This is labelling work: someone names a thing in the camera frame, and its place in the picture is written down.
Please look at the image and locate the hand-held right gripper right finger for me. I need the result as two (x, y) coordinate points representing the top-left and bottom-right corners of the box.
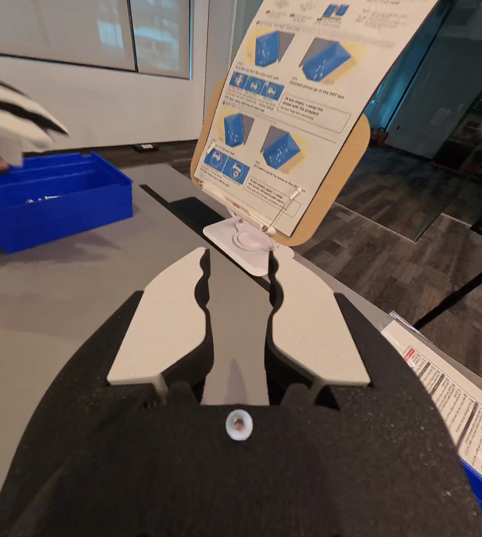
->
(265, 251), (372, 405)

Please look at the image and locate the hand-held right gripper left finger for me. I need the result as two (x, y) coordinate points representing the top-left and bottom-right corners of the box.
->
(107, 247), (215, 405)

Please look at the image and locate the large glass window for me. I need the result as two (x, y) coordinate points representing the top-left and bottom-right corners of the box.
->
(0, 0), (193, 80)

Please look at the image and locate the laminated instruction sheet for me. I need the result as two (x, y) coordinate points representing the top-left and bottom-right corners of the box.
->
(381, 312), (482, 491)

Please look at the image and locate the printed instruction poster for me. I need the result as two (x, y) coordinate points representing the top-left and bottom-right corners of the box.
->
(194, 0), (441, 237)

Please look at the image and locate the glass office door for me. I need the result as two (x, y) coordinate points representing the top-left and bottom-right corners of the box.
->
(385, 0), (482, 242)

